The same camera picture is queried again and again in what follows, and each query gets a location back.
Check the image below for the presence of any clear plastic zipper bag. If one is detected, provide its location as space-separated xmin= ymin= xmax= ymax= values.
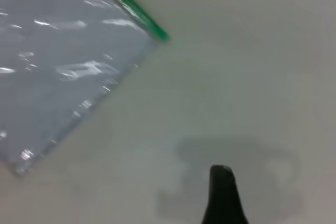
xmin=0 ymin=0 xmax=172 ymax=178

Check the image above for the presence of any white paper sheet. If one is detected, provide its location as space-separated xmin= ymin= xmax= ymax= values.
xmin=0 ymin=0 xmax=156 ymax=168

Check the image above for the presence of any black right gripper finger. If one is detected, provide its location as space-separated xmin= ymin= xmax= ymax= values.
xmin=201 ymin=165 xmax=249 ymax=224

